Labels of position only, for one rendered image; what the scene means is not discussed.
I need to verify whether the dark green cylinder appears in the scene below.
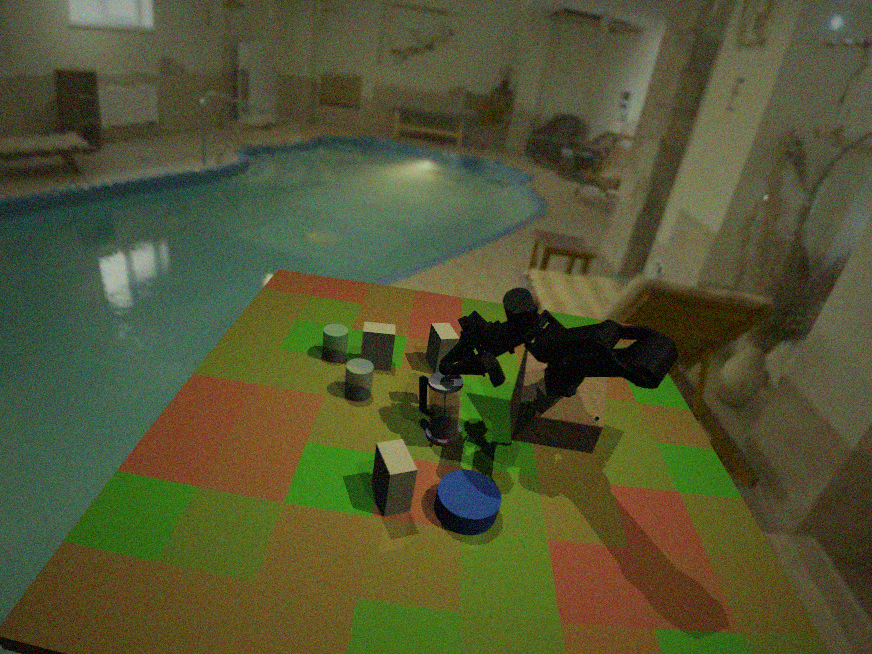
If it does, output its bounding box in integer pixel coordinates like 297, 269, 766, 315
322, 324, 348, 363
345, 358, 374, 402

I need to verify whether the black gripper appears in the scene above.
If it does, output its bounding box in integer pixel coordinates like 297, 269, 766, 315
440, 316, 518, 388

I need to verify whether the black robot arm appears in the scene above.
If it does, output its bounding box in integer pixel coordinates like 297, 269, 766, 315
464, 287, 678, 398

